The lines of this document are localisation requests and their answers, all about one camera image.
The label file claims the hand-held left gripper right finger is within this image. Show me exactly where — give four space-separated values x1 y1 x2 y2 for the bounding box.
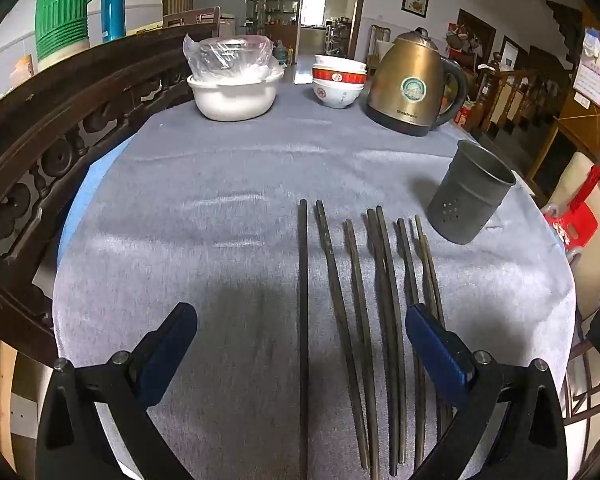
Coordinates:
405 304 568 480

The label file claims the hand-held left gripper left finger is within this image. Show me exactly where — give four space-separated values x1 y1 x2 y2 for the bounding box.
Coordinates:
36 302 198 480

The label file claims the brown grey chopstick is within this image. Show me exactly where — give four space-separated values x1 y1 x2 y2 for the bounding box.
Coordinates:
314 200 381 480

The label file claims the bunch of dark chopsticks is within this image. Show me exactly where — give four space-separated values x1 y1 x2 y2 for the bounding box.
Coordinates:
342 205 453 478

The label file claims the black chopstick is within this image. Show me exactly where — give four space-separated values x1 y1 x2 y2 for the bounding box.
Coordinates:
298 199 311 480

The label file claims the grey metal chopstick holder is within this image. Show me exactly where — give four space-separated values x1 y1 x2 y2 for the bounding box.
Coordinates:
426 140 517 246

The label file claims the red plastic stool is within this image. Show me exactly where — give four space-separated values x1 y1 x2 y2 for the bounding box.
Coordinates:
542 165 600 251

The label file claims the grey tablecloth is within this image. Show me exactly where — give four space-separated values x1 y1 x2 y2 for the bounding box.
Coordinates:
52 67 578 480

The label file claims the blue table cover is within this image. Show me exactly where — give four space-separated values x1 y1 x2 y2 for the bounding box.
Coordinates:
57 135 131 271

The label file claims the wooden stair railing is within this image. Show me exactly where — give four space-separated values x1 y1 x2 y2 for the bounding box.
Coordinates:
472 52 581 161

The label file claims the white plastic basin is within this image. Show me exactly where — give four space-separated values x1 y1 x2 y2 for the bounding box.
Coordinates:
187 67 285 122

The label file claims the carved dark wooden chair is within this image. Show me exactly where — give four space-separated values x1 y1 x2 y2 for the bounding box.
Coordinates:
0 22 216 366

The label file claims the gold electric kettle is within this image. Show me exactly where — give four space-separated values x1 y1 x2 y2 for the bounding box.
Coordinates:
364 27 468 137

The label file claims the red rimmed white bowl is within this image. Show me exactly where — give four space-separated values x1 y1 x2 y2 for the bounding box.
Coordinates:
312 67 368 87
312 81 365 110

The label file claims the wooden chair with slats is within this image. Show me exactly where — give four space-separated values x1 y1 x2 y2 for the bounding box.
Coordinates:
367 24 392 68

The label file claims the blue thermos bottle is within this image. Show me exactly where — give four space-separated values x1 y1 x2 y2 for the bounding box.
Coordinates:
101 0 128 43

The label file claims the green thermos flask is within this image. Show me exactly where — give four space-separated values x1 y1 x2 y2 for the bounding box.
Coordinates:
34 0 108 66

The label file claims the wall calendar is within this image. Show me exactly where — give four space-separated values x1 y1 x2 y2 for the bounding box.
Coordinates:
572 27 600 108

